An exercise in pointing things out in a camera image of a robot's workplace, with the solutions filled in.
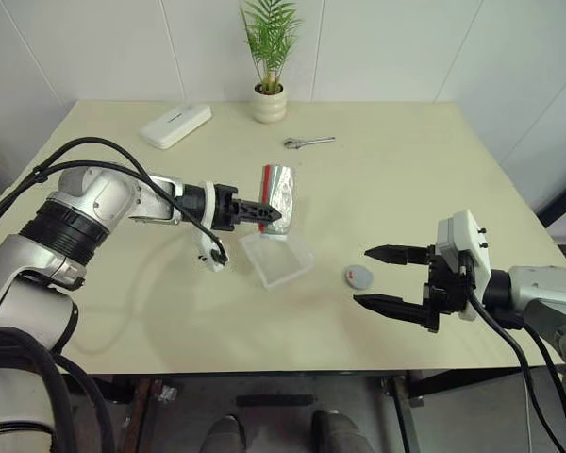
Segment silver adjustable wrench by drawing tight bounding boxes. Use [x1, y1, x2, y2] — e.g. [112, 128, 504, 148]
[283, 136, 337, 150]

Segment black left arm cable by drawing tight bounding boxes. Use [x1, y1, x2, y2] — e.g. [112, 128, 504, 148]
[32, 159, 180, 204]
[0, 136, 230, 265]

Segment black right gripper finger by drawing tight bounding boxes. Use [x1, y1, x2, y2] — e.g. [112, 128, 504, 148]
[352, 293, 430, 329]
[363, 243, 431, 267]

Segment rusty metal floor bracket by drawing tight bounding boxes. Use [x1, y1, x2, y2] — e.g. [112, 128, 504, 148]
[117, 377, 155, 453]
[381, 376, 425, 453]

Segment clear plastic container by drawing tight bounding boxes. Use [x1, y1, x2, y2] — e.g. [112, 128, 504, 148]
[238, 229, 316, 290]

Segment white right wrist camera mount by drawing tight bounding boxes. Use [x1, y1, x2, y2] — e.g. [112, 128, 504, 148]
[436, 210, 492, 322]

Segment black furniture edge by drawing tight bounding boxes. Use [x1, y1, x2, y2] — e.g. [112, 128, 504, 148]
[535, 172, 566, 246]

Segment thick black cable bundle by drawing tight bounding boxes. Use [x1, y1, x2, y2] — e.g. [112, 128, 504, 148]
[0, 329, 117, 453]

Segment dark rounded foot shape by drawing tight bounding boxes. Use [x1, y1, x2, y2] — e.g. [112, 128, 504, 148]
[310, 410, 372, 453]
[202, 414, 246, 453]

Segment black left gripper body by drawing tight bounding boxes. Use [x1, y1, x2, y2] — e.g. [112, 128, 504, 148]
[214, 184, 241, 233]

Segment cream ribbed plant pot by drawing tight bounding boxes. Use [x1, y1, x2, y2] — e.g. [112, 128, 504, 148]
[252, 82, 289, 125]

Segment silver red can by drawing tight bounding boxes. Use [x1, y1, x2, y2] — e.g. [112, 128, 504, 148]
[258, 163, 299, 242]

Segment white rectangular case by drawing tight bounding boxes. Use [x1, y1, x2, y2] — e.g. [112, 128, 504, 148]
[138, 104, 213, 151]

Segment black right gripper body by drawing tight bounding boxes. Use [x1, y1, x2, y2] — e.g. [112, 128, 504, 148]
[421, 243, 474, 335]

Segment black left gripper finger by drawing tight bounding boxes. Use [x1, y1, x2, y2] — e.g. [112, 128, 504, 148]
[237, 200, 283, 227]

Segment grey red can lid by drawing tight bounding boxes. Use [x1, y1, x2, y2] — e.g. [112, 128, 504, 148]
[343, 264, 375, 291]

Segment green leafy plant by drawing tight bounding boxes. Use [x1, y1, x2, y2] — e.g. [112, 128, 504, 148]
[238, 0, 306, 94]

